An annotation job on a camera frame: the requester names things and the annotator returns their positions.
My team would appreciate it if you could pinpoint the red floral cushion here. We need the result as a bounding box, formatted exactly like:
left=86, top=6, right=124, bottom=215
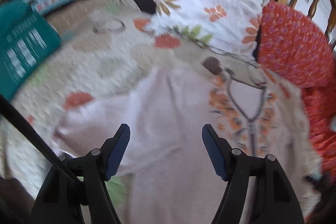
left=256, top=1, right=336, bottom=88

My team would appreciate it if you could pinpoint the heart patterned quilt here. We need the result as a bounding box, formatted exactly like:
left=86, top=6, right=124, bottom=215
left=0, top=0, right=323, bottom=224

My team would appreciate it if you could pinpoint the red floral cloth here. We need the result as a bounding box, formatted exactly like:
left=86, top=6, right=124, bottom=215
left=301, top=82, right=336, bottom=184

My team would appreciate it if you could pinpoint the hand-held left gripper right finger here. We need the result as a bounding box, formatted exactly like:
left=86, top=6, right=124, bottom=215
left=202, top=123, right=305, bottom=224

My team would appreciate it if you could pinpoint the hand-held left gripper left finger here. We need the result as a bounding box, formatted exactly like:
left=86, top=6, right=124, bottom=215
left=31, top=123, right=131, bottom=224

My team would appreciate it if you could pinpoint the black strap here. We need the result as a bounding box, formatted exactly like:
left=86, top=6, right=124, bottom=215
left=0, top=95, right=84, bottom=186

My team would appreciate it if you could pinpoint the teal towel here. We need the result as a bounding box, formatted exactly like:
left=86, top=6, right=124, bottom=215
left=0, top=0, right=33, bottom=28

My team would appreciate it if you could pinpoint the pale pink embroidered top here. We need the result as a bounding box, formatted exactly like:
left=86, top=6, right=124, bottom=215
left=54, top=65, right=323, bottom=224

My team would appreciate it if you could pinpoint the teal cardboard box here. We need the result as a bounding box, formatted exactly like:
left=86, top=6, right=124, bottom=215
left=0, top=13, right=63, bottom=102

